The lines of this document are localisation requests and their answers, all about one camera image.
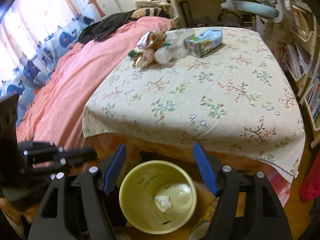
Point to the white desk with drawers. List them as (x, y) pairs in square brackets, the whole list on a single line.
[(194, 13)]

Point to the yellow-green trash bin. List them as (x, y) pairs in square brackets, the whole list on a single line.
[(149, 179)]

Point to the floral bed sheet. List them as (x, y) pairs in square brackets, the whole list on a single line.
[(234, 100)]

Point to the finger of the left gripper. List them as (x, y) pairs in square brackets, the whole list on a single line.
[(84, 153), (36, 147)]

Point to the clear plastic bottle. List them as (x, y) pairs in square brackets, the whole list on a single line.
[(176, 40)]

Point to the black clothing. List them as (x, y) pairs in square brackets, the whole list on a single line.
[(100, 30)]

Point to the striped pillow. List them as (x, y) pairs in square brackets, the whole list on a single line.
[(148, 12)]

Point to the white small bottle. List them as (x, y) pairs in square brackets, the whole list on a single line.
[(162, 55)]

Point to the pink quilt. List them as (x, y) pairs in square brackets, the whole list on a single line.
[(56, 112)]

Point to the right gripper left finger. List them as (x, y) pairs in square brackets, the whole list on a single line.
[(85, 206)]

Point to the blue milk carton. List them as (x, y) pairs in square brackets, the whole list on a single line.
[(200, 45)]

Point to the red cloth item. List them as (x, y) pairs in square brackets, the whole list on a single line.
[(310, 187)]

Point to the snack wrapper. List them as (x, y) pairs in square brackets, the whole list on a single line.
[(146, 48)]

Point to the white bookshelf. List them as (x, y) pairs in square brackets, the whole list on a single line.
[(301, 60)]

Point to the beige tote bag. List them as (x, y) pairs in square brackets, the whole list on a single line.
[(150, 4)]

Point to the crumpled white tissue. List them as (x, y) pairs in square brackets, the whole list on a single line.
[(163, 203)]

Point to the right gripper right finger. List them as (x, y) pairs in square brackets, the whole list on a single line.
[(247, 208)]

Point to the whale pattern curtain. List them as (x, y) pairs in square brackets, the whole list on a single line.
[(34, 71)]

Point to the green small bottle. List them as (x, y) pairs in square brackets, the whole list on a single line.
[(133, 53)]

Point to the colourful floor mat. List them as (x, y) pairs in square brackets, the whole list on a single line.
[(201, 227)]

